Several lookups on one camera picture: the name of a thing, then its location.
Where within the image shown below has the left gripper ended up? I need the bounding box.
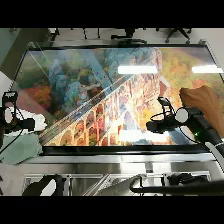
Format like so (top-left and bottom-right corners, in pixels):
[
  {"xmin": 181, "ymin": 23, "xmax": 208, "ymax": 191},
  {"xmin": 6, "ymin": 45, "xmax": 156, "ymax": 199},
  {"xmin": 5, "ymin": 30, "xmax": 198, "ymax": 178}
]
[{"xmin": 18, "ymin": 117, "xmax": 36, "ymax": 132}]

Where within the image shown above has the black cable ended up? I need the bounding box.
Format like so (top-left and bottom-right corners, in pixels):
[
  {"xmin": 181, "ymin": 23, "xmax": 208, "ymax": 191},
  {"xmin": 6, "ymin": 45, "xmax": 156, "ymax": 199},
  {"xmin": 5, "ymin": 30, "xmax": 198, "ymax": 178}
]
[{"xmin": 129, "ymin": 175, "xmax": 224, "ymax": 196}]

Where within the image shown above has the silver frame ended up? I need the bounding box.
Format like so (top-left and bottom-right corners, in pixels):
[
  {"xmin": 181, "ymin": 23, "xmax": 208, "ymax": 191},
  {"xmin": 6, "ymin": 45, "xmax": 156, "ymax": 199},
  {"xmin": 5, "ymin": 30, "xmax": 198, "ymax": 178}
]
[{"xmin": 0, "ymin": 151, "xmax": 224, "ymax": 197}]

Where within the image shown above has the brown garment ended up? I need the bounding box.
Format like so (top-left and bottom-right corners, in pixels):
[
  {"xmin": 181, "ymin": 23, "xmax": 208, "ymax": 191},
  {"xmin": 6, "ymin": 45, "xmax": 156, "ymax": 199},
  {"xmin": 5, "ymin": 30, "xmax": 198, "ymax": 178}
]
[{"xmin": 179, "ymin": 85, "xmax": 224, "ymax": 138}]

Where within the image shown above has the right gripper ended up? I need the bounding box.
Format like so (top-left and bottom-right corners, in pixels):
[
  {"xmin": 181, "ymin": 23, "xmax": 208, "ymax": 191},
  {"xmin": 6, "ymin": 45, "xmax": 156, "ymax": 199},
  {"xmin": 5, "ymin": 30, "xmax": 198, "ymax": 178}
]
[{"xmin": 145, "ymin": 116, "xmax": 181, "ymax": 134}]

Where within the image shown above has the white T-shirt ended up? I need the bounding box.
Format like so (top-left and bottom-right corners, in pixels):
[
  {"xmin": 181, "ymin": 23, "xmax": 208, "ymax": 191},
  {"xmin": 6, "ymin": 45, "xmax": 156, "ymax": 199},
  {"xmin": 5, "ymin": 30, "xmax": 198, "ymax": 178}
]
[{"xmin": 5, "ymin": 106, "xmax": 48, "ymax": 135}]

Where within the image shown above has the black office chair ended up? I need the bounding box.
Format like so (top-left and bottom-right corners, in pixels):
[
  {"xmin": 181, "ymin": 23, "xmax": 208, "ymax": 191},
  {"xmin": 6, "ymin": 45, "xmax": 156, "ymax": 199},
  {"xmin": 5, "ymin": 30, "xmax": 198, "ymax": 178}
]
[
  {"xmin": 110, "ymin": 27, "xmax": 148, "ymax": 46},
  {"xmin": 164, "ymin": 27, "xmax": 194, "ymax": 45}
]

